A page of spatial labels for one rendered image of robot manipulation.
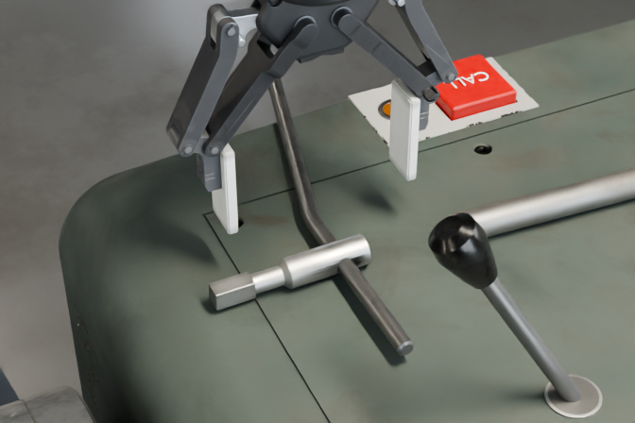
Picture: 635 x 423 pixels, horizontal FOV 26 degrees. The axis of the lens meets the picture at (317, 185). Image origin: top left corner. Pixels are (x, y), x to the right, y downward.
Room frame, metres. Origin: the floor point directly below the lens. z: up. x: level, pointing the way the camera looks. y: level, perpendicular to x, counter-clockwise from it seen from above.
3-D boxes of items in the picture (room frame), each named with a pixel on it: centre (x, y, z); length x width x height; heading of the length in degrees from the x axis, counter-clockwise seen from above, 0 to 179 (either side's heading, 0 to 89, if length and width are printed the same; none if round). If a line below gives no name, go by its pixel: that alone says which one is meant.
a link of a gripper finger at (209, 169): (0.70, 0.08, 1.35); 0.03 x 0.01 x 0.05; 115
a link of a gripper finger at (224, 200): (0.71, 0.06, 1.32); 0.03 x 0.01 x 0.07; 25
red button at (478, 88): (0.91, -0.12, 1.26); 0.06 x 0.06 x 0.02; 25
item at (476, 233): (0.58, -0.08, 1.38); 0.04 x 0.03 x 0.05; 115
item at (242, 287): (0.68, 0.02, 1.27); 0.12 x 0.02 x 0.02; 115
